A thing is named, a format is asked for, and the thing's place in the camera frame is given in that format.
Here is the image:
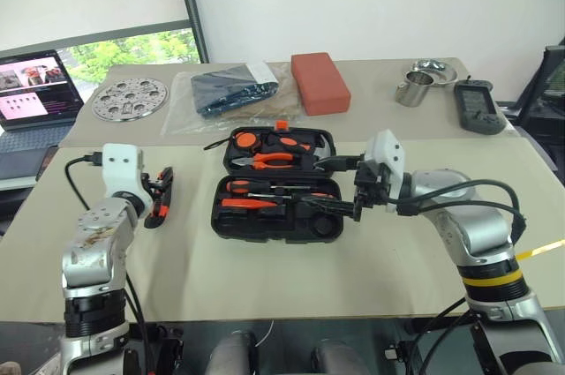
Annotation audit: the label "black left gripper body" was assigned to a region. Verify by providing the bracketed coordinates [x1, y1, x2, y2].
[139, 170, 165, 194]

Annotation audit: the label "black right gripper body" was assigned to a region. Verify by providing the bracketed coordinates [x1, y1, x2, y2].
[351, 161, 393, 222]

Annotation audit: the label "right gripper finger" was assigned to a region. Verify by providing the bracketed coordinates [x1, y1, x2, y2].
[313, 153, 367, 173]
[298, 195, 361, 217]

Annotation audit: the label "small black orange screwdriver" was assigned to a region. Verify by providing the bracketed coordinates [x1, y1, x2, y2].
[245, 191, 337, 205]

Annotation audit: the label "large black orange screwdriver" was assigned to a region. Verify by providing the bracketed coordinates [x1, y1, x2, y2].
[224, 178, 313, 195]

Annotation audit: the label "orange tester screwdriver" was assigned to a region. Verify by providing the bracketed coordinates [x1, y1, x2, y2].
[219, 197, 287, 214]

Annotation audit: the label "black tool case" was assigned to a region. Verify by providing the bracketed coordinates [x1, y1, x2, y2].
[210, 119, 346, 245]

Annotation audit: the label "steel claw hammer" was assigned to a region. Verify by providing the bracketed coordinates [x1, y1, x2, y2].
[307, 133, 335, 169]

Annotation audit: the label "clear plastic bag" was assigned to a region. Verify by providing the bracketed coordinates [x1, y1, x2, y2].
[159, 61, 306, 138]

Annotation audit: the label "round perforated steel tray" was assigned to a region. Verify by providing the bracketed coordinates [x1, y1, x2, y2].
[91, 75, 171, 122]

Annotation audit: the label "red rectangular block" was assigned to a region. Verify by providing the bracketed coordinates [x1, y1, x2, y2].
[290, 51, 352, 117]

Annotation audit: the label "orange black tape measure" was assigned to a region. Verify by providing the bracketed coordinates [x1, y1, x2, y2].
[203, 131, 263, 154]

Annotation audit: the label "stainless steel mug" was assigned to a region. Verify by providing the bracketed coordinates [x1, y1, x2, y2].
[393, 71, 434, 109]

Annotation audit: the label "dark blue folded cloth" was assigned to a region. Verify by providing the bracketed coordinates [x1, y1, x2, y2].
[189, 64, 281, 118]

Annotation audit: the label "white paper label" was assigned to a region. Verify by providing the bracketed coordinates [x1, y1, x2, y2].
[248, 61, 281, 85]

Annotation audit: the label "open laptop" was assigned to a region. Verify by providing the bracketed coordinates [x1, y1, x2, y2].
[0, 49, 86, 183]

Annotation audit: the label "black remote controller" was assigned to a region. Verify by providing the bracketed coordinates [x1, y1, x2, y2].
[453, 76, 509, 135]

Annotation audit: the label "stainless steel bowl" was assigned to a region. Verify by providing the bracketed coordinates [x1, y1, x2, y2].
[411, 57, 461, 86]

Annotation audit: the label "grey rounded shape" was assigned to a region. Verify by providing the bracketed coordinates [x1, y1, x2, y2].
[207, 332, 262, 375]

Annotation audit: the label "black office chair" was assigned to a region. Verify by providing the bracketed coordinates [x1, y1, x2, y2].
[514, 44, 565, 169]

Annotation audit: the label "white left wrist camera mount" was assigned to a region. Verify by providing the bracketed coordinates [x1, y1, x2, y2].
[102, 142, 154, 209]

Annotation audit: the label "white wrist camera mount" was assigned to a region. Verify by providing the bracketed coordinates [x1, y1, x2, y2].
[102, 142, 154, 209]
[362, 128, 405, 214]

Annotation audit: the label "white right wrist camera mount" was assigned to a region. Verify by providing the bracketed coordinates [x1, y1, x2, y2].
[362, 128, 405, 214]

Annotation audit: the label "short black orange tool handle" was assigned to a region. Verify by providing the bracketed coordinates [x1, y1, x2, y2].
[268, 136, 313, 154]

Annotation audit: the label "orange handled pliers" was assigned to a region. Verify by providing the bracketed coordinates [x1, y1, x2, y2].
[230, 151, 295, 171]

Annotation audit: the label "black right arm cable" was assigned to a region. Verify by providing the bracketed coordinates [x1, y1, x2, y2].
[394, 177, 529, 375]

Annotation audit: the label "thin white cable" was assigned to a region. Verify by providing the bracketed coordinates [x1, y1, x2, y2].
[257, 320, 276, 350]

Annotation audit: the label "dark grey window post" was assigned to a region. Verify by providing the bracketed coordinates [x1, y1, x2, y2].
[169, 0, 213, 65]

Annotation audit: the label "yellow strap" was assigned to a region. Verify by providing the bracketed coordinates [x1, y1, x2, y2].
[513, 237, 565, 262]

